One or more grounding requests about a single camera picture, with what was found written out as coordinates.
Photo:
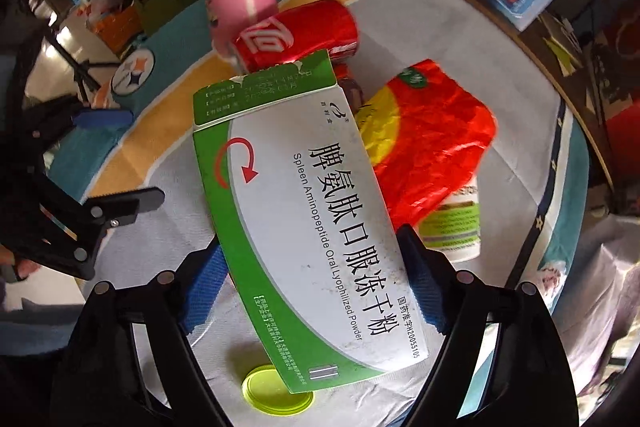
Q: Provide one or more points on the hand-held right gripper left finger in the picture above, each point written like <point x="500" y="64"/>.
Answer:
<point x="205" y="287"/>

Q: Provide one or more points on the orange basket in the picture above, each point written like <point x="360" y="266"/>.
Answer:
<point x="120" y="27"/>

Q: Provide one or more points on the striped printed blanket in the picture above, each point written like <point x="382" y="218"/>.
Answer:
<point x="150" y="162"/>

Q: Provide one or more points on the green and white medicine box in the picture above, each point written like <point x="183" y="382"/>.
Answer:
<point x="300" y="207"/>

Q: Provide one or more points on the red soda can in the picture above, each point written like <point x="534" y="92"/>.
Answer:
<point x="295" y="32"/>

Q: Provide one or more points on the red gift bag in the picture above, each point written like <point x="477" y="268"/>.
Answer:
<point x="625" y="127"/>

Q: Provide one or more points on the yellow-green plastic lid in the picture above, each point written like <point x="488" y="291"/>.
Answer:
<point x="270" y="394"/>

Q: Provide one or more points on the black tripod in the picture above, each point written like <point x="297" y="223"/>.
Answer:
<point x="75" y="62"/>

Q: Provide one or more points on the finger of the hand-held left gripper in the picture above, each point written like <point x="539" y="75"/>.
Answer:
<point x="102" y="118"/>
<point x="130" y="204"/>

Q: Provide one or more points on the red plastic bag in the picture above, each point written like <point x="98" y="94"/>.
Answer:
<point x="440" y="142"/>

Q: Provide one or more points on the white bottle green label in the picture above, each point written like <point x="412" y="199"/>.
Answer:
<point x="450" y="232"/>

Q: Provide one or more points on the person's left hand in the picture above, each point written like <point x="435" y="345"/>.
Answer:
<point x="27" y="267"/>

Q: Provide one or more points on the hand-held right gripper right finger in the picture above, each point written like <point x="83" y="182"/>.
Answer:
<point x="430" y="287"/>

